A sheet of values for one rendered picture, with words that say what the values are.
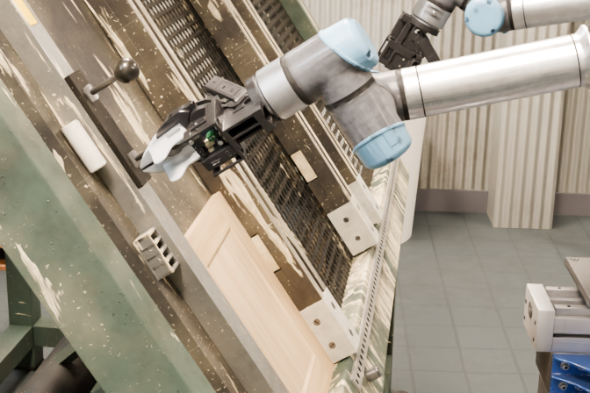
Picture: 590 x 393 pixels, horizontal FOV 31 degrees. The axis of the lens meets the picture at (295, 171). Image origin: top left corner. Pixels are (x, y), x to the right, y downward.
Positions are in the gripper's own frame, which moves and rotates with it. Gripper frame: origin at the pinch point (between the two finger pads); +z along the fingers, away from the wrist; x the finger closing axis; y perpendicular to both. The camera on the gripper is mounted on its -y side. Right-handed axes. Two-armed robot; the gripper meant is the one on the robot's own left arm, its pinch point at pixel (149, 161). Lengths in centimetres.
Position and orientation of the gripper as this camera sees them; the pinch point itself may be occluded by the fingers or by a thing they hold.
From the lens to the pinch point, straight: 151.0
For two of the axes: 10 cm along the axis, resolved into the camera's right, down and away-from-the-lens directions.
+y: 0.7, 5.7, -8.2
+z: -8.3, 4.8, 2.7
